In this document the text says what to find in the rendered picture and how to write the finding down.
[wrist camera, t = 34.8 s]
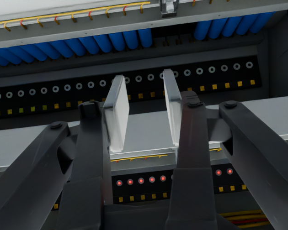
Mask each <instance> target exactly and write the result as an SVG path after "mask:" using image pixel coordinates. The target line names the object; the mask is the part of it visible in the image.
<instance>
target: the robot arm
mask: <svg viewBox="0 0 288 230"><path fill-rule="evenodd" d="M163 79H164V88H165V100H166V107H167V112H168V117H169V123H170V128H171V135H172V140H173V144H175V146H179V147H178V156H177V165H176V168H174V170H173V177H172V185H171V196H170V199H163V200H159V201H155V202H152V203H149V204H145V205H141V206H133V205H123V204H113V196H112V176H111V161H110V151H109V146H108V145H110V150H111V151H112V152H121V151H122V150H123V145H124V139H125V133H126V127H127V121H128V113H129V103H128V95H127V90H126V84H125V78H124V76H123V75H116V77H115V78H114V80H113V83H112V85H111V88H110V90H109V93H108V95H107V98H106V101H104V102H99V101H87V102H84V103H81V104H79V105H78V111H79V114H80V124H79V125H76V126H73V127H69V126H68V123H67V122H65V121H60V122H58V121H56V122H53V123H52V124H50V125H48V126H47V127H45V129H44V130H43V131H42V132H41V133H40V134H39V135H38V136H37V137H36V138H35V139H34V140H33V141H32V142H31V144H30V145H29V146H28V147H27V148H26V149H25V150H24V151H23V152H22V153H21V154H20V155H19V157H18V158H17V159H16V160H15V161H14V162H13V163H12V164H11V165H10V166H9V167H8V168H7V169H6V170H5V171H4V172H3V173H2V174H1V175H0V230H40V229H41V227H42V226H43V224H44V222H45V220H46V218H47V217H48V215H49V213H50V211H51V209H52V208H53V206H54V204H55V202H56V200H57V199H58V197H59V195H60V193H61V192H62V196H61V200H60V205H59V211H58V216H57V221H56V226H55V230H242V229H240V228H239V227H237V226H236V225H234V224H233V223H231V222H230V221H228V220H227V219H226V218H224V217H223V216H221V215H219V214H218V213H216V209H215V200H214V190H213V176H212V168H211V162H210V152H209V142H220V147H221V149H222V150H223V152H224V154H225V155H226V157H227V158H228V160H229V161H230V163H231V164H232V166H233V167H234V169H235V170H236V172H237V173H238V175H239V176H240V178H241V179H242V181H243V182H244V184H245V185H246V187H247V188H248V190H249V191H250V193H251V194H252V196H253V197H254V199H255V200H256V202H257V203H258V205H259V206H260V208H261V209H262V211H263V212H264V214H265V216H266V217H267V218H268V220H269V221H270V223H271V224H272V226H273V227H274V229H275V230H288V143H287V142H286V141H285V140H284V139H283V138H281V137H280V136H279V135H278V134H277V133H276V132H275V131H273V130H272V129H271V128H270V127H269V126H268V125H266V124H265V123H264V122H263V121H262V120H261V119H259V118H258V117H257V116H256V115H255V114H254V113H252V112H251V111H250V110H249V109H248V108H247V107H246V106H244V105H243V104H242V103H241V102H237V101H234V100H233V101H232V100H230V101H225V102H222V103H220V104H219V109H208V108H206V107H205V103H204V102H201V101H200V100H199V98H198V96H197V94H196V92H194V91H192V90H191V91H183V92H180V91H179V89H178V86H177V83H176V80H175V77H174V74H173V71H172V70H171V69H164V71H163ZM70 175H71V178H70V182H69V183H67V181H68V179H69V177H70Z"/></svg>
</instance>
